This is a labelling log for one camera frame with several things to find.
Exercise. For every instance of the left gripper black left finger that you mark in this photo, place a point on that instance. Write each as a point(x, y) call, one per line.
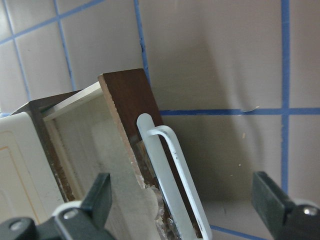
point(98, 201)

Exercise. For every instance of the brown wooden drawer cabinet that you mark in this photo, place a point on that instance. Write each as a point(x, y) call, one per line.
point(94, 130)

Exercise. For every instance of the cream plastic storage box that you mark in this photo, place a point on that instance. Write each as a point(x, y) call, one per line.
point(27, 185)

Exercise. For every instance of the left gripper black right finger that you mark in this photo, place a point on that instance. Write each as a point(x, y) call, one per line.
point(270, 202)

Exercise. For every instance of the white drawer handle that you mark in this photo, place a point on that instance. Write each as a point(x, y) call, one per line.
point(155, 150)

